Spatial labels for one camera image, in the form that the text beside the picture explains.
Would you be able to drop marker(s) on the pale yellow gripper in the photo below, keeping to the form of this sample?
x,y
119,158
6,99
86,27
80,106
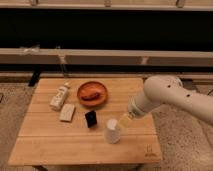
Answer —
x,y
124,121

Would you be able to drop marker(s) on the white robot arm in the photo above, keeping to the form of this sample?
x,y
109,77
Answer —
x,y
158,90

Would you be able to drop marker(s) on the black eraser block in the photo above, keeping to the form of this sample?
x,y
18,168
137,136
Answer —
x,y
91,119

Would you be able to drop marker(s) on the brown sausage on plate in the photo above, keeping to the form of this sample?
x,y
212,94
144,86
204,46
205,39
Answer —
x,y
91,96

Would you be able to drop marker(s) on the orange plate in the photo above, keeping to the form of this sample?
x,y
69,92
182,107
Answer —
x,y
91,87

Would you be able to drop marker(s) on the white rectangular sponge block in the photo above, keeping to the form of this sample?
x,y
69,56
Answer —
x,y
67,112

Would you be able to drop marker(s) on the wooden table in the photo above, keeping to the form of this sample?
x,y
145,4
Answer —
x,y
45,140

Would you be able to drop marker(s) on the grey metal rail beam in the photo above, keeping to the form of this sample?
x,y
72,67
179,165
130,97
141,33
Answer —
x,y
105,57

